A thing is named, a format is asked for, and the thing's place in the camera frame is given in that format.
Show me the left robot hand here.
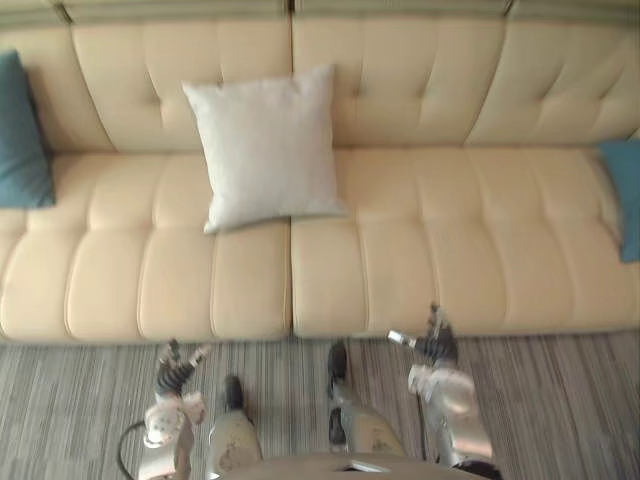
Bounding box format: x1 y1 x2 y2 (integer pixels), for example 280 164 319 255
155 338 212 397

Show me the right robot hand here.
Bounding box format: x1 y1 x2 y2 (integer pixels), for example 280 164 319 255
386 301 460 372

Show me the left silver robot leg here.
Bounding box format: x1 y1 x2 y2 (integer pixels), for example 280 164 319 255
206 374 264 476

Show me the silver robot leg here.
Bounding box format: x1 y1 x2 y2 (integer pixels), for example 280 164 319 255
326 340 407 458
206 374 264 476

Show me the right silver robot leg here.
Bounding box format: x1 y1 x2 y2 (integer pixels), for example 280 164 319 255
326 340 407 458

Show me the cream leather sofa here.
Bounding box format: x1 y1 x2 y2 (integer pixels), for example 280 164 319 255
0 0 640 344

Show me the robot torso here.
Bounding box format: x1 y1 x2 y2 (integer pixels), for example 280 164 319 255
217 452 481 480

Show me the teal cushion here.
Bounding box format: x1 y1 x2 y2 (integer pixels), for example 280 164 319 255
0 48 56 210
597 138 640 263

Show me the light grey square cushion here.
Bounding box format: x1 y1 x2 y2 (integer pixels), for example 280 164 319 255
180 62 349 235

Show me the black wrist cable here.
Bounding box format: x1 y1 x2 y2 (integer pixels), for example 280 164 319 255
117 420 147 477

